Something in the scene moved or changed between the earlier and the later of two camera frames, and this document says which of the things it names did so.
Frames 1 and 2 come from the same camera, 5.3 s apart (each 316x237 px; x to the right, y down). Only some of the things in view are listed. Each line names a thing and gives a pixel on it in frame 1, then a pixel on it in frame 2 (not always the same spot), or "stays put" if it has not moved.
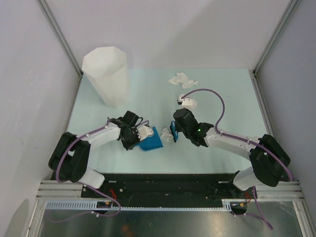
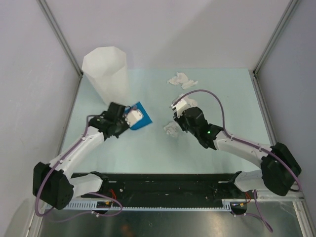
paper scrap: x=166 y=134 to x=172 y=129
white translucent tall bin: x=106 y=67 stays put
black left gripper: x=130 y=146 to x=117 y=134
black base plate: x=166 y=189 stays put
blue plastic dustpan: x=151 y=142 to x=146 y=119
